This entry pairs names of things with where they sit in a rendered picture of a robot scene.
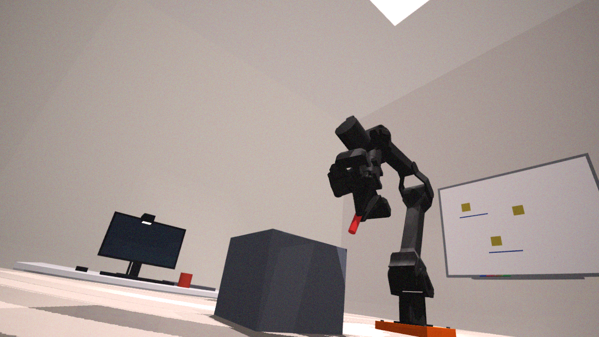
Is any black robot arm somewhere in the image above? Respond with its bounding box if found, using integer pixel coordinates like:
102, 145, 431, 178
328, 116, 434, 327

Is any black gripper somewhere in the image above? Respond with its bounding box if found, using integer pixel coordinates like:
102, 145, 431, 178
335, 148, 391, 222

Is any red peg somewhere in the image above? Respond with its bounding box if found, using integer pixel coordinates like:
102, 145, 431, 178
348, 214, 362, 234

